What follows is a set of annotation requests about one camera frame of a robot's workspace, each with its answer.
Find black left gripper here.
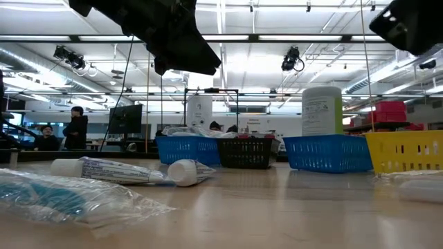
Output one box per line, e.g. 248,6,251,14
68,0,222,77

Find white toothpaste tube purple print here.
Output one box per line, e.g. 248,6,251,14
397,178,443,204

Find white column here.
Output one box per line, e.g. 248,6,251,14
186,95,213,131

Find black computer monitor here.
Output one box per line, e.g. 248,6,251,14
109,104,143,135

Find red storage bin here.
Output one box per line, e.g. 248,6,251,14
368,111,408,124
375,100,407,113

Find blue plastic basket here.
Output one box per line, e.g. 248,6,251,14
282,134,374,174
155,136,222,166

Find dark shelf board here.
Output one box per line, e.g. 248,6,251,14
344,120,412,133

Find black plastic basket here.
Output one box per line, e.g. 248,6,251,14
217,137,281,170

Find yellow plastic basket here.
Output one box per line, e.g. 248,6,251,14
364,130,443,175

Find white canister green label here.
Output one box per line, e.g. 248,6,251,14
301,86,345,137

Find teal toothbrush in clear bag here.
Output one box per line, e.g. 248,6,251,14
0,168,176,239

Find dark hanging cable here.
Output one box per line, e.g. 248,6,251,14
159,74,165,132

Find orange hanging cable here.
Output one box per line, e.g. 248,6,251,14
145,51,152,154

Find black hanging cable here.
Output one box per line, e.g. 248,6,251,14
98,34,136,153

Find thin hanging cable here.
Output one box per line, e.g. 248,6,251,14
359,0,376,133

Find black overhead camera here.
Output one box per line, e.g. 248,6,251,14
53,45,87,71
281,46,306,73

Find black overhead frame bar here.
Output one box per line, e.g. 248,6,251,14
0,33,388,44

